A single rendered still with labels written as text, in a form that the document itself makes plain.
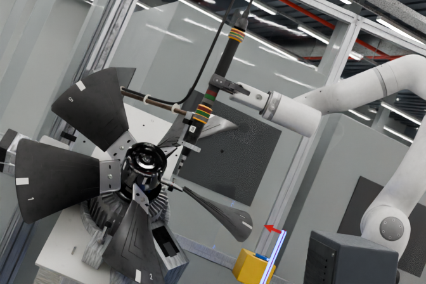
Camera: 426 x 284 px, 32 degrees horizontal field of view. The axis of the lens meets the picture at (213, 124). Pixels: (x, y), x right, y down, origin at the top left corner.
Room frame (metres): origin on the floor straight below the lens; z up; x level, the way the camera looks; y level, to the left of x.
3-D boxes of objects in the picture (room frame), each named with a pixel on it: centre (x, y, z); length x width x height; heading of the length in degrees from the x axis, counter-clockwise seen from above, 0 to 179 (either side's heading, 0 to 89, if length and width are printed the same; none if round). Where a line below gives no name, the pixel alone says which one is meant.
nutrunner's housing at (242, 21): (2.15, 0.04, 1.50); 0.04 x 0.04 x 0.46
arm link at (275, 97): (2.16, -0.13, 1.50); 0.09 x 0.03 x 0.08; 3
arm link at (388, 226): (2.10, -0.56, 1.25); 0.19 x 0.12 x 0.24; 175
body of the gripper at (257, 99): (2.16, -0.07, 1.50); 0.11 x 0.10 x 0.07; 93
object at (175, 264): (2.18, -0.01, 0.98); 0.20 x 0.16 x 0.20; 3
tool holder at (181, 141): (2.16, 0.04, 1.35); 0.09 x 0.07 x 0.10; 38
